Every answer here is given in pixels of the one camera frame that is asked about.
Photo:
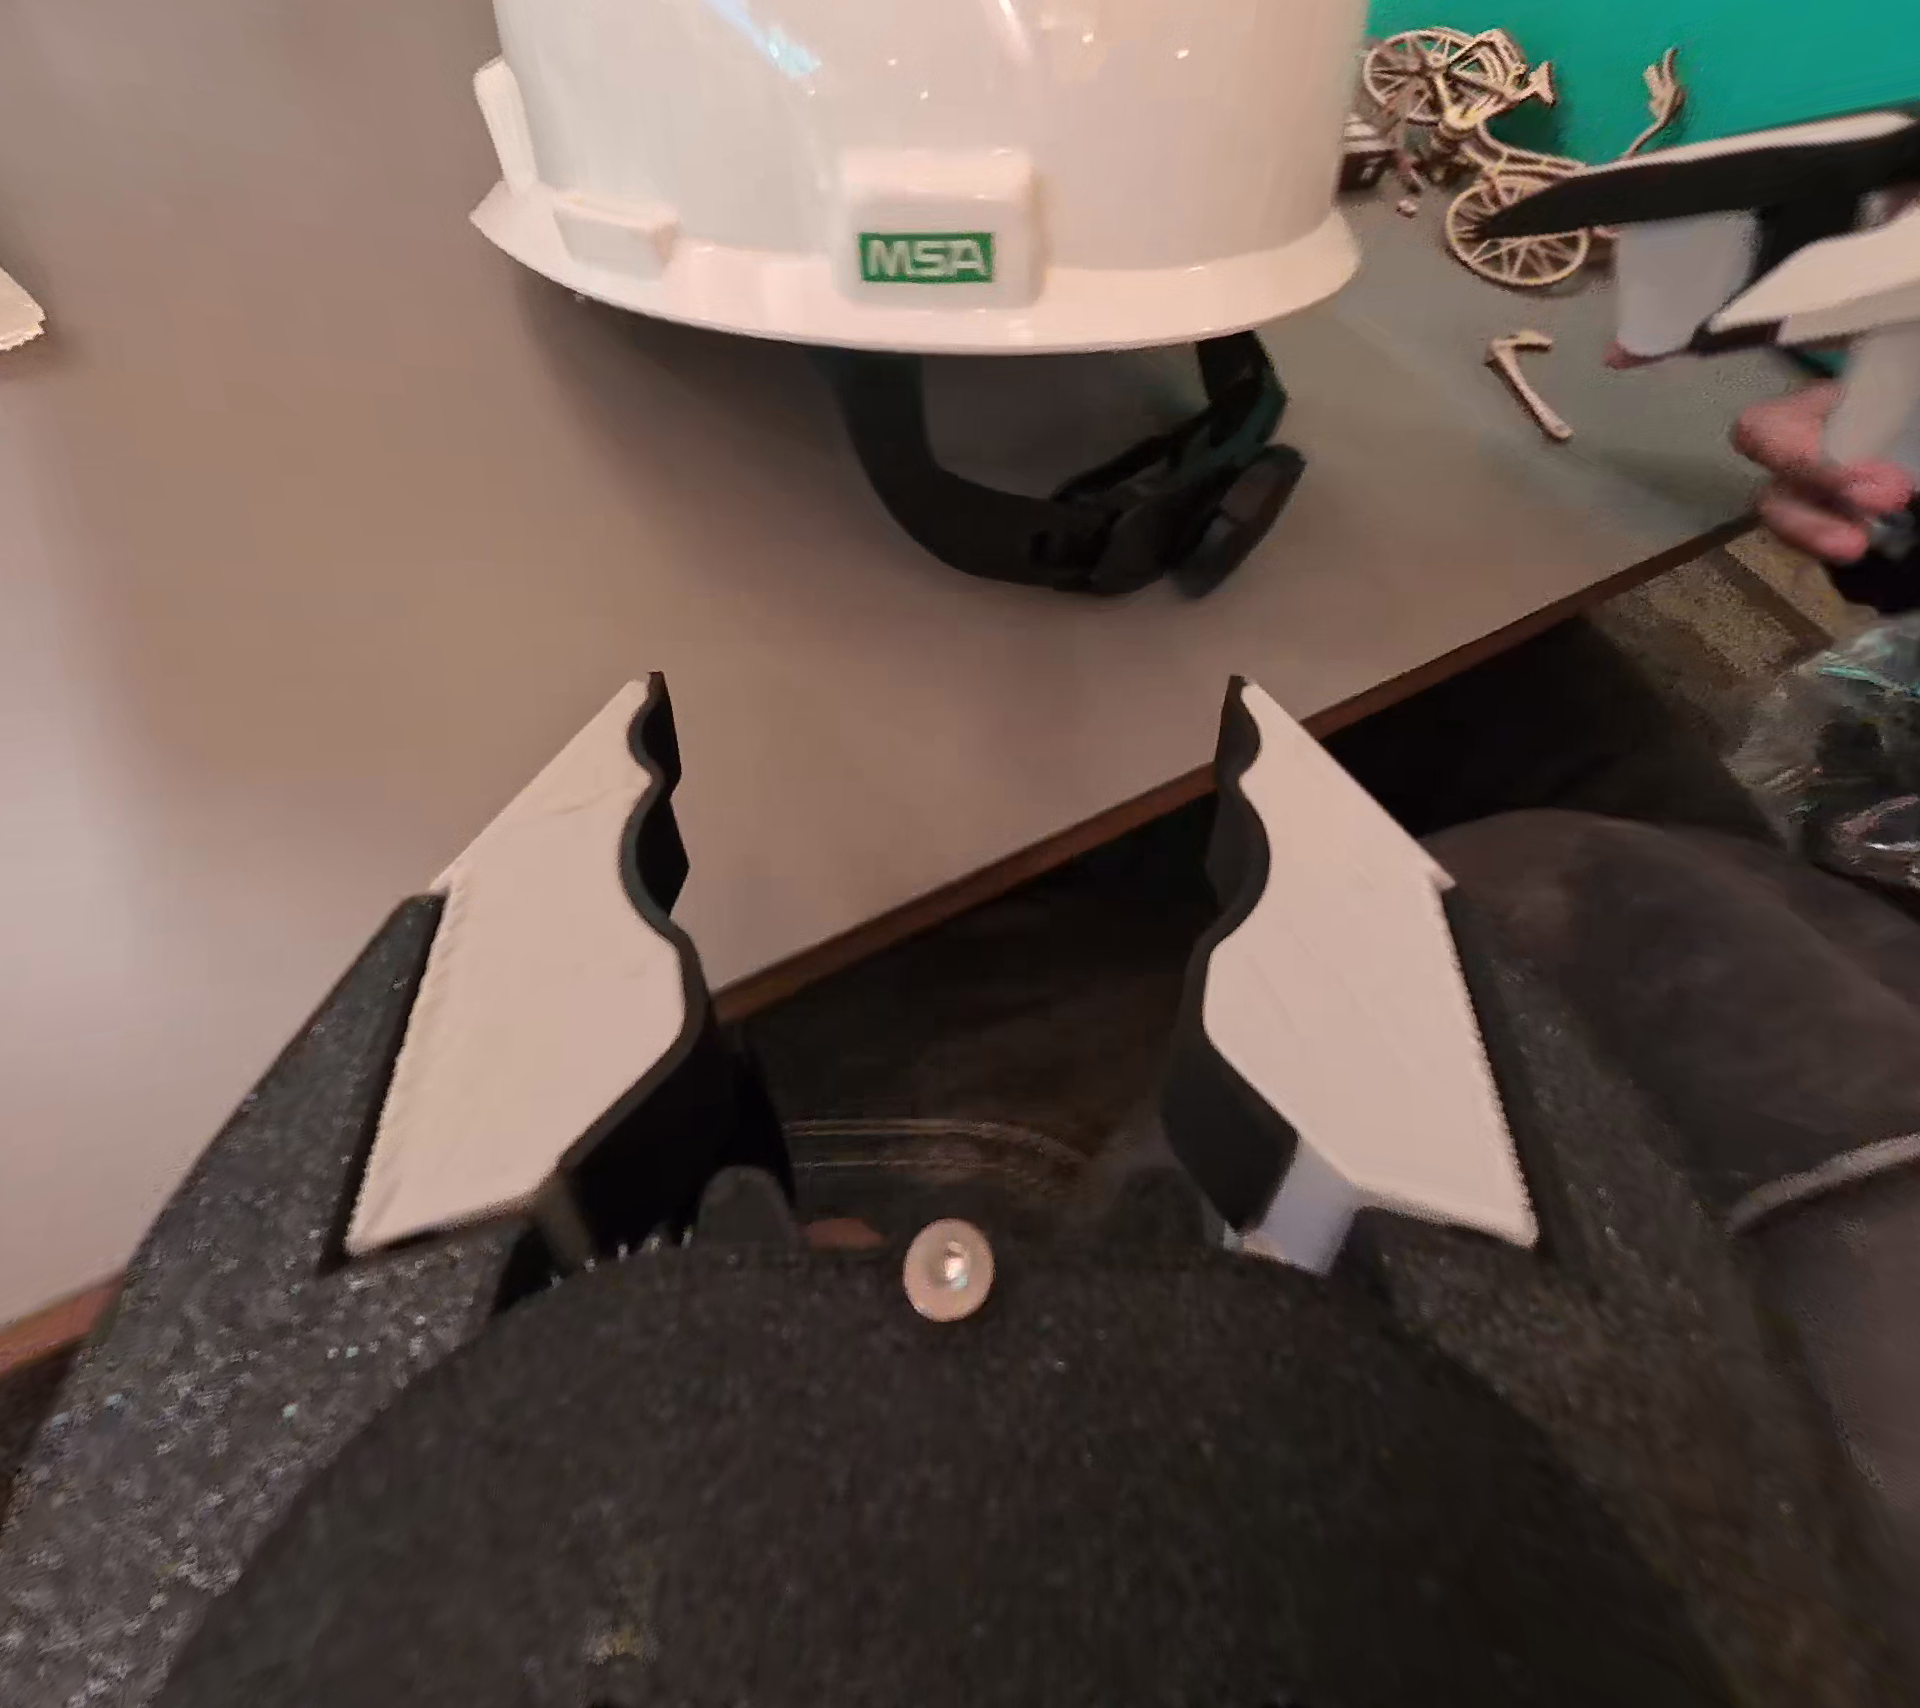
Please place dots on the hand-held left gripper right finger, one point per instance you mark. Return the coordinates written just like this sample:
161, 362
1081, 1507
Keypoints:
1365, 989

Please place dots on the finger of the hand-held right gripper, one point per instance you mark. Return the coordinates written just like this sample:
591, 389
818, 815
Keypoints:
1801, 136
1859, 291

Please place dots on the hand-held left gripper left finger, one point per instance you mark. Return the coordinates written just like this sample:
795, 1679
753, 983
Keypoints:
510, 989

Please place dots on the white hard hat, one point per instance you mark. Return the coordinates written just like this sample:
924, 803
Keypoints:
900, 13

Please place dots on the person's right hand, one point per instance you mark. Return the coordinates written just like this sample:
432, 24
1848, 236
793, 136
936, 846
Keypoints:
1785, 448

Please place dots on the small wooden model piece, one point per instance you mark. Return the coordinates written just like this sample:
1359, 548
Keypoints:
1530, 381
1657, 97

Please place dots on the wooden bicycle model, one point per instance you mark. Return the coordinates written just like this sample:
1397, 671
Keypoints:
1485, 179

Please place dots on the person's dark clothing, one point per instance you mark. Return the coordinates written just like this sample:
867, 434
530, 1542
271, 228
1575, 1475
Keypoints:
1650, 989

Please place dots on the clear plastic bag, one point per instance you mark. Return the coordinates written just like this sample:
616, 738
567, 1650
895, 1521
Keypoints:
1846, 764

